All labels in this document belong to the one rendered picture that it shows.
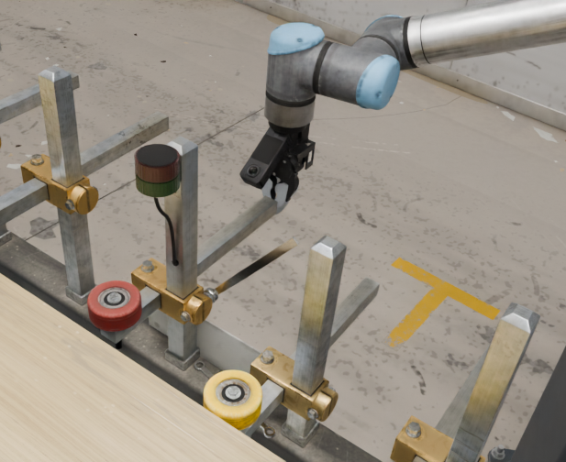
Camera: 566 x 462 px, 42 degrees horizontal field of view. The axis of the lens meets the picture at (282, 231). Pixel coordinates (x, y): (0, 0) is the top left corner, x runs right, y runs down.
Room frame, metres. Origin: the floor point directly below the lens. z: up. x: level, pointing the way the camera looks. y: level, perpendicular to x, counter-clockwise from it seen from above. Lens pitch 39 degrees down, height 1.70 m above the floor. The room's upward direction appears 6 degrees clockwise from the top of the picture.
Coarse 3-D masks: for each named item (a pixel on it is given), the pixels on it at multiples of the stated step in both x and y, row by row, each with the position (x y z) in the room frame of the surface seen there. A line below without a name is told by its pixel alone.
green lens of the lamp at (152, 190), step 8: (136, 176) 0.79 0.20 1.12; (176, 176) 0.80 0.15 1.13; (136, 184) 0.80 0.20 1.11; (144, 184) 0.78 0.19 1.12; (152, 184) 0.78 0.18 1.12; (160, 184) 0.78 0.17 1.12; (168, 184) 0.79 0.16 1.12; (176, 184) 0.80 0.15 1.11; (144, 192) 0.78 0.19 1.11; (152, 192) 0.78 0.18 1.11; (160, 192) 0.78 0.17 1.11; (168, 192) 0.79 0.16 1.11
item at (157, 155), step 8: (160, 144) 0.83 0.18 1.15; (144, 152) 0.81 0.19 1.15; (152, 152) 0.81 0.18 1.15; (160, 152) 0.81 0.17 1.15; (168, 152) 0.82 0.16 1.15; (144, 160) 0.79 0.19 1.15; (152, 160) 0.79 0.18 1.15; (160, 160) 0.80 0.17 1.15; (168, 160) 0.80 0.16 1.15; (176, 192) 0.82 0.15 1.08; (160, 208) 0.81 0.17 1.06; (168, 216) 0.82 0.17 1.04; (168, 224) 0.82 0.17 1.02; (176, 264) 0.83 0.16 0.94
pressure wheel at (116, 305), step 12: (96, 288) 0.79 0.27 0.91; (108, 288) 0.80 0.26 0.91; (120, 288) 0.80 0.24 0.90; (132, 288) 0.80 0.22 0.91; (96, 300) 0.77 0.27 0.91; (108, 300) 0.77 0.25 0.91; (120, 300) 0.77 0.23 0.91; (132, 300) 0.78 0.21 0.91; (96, 312) 0.74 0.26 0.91; (108, 312) 0.75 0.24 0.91; (120, 312) 0.75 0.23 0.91; (132, 312) 0.75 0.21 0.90; (96, 324) 0.74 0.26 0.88; (108, 324) 0.74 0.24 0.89; (120, 324) 0.74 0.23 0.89; (132, 324) 0.75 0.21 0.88
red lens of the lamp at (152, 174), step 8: (152, 144) 0.84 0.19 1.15; (136, 152) 0.81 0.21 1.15; (176, 152) 0.82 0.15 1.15; (136, 160) 0.79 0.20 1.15; (176, 160) 0.80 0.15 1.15; (136, 168) 0.79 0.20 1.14; (144, 168) 0.78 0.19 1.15; (152, 168) 0.78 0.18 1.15; (160, 168) 0.78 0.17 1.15; (168, 168) 0.79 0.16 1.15; (176, 168) 0.80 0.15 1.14; (144, 176) 0.78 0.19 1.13; (152, 176) 0.78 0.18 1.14; (160, 176) 0.78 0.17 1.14; (168, 176) 0.79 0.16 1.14
